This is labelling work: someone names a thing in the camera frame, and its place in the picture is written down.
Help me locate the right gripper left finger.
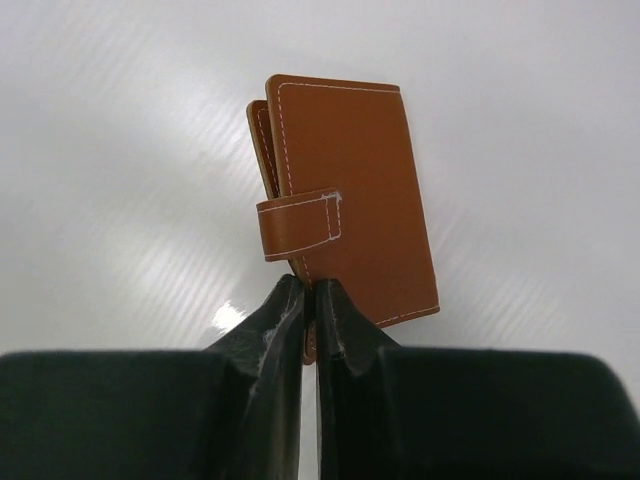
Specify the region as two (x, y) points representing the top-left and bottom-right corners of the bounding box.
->
(1, 275), (306, 479)

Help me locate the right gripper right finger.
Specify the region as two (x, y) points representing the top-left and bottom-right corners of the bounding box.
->
(315, 280), (639, 479)

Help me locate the brown leather card holder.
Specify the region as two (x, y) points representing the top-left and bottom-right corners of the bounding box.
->
(246, 73), (442, 366)

